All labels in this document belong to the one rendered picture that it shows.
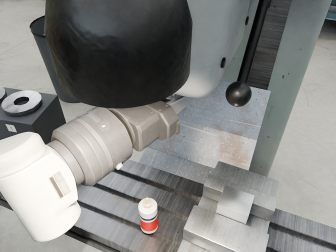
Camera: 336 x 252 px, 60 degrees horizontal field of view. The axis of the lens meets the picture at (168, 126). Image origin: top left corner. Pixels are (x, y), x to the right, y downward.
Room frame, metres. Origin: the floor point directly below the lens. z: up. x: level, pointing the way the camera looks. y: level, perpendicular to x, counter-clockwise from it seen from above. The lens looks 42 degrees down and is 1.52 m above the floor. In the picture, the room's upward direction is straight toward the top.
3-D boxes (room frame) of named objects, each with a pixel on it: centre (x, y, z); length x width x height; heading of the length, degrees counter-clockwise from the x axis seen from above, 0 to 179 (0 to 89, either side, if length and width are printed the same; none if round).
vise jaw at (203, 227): (0.28, -0.11, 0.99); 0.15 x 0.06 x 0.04; 65
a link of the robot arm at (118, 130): (0.32, 0.07, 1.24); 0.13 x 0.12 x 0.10; 48
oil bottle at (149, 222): (0.35, 0.04, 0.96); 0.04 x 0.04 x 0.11
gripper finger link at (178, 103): (0.36, -0.02, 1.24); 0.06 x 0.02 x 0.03; 138
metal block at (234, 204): (0.33, -0.13, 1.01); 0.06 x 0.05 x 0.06; 65
